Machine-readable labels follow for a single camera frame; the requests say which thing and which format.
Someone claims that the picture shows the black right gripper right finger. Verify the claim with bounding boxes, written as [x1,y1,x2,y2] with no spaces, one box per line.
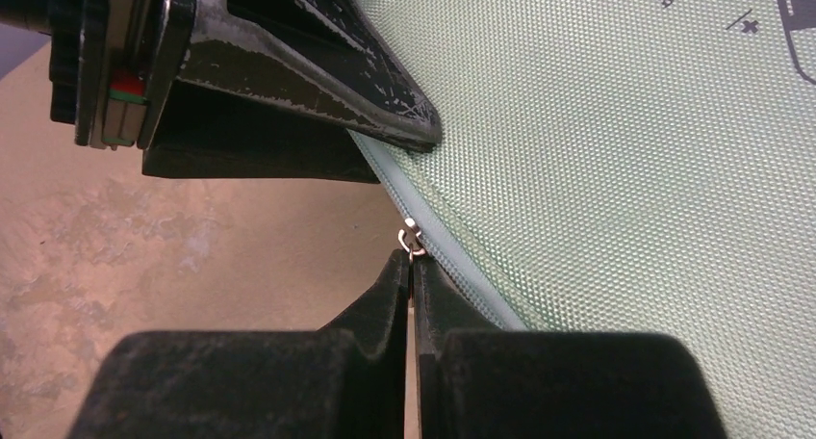
[413,259,726,438]

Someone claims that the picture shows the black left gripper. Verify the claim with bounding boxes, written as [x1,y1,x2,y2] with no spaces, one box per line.
[1,0,443,183]

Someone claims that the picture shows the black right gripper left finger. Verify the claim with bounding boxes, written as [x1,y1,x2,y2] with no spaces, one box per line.
[68,250,410,438]

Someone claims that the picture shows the mint green storage case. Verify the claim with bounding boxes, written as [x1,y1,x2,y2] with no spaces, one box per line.
[355,0,815,438]

